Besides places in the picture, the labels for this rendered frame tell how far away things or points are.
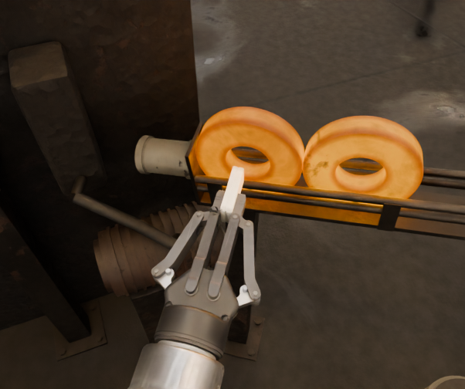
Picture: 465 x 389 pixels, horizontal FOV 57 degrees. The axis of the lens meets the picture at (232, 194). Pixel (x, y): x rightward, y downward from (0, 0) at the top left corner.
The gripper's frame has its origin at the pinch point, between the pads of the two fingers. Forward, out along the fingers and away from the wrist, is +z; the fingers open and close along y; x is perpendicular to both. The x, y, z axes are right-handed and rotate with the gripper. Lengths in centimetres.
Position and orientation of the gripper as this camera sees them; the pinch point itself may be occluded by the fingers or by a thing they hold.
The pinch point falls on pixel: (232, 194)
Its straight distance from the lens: 55.2
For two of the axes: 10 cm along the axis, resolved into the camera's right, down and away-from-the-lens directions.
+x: -0.2, -5.5, -8.3
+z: 2.4, -8.1, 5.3
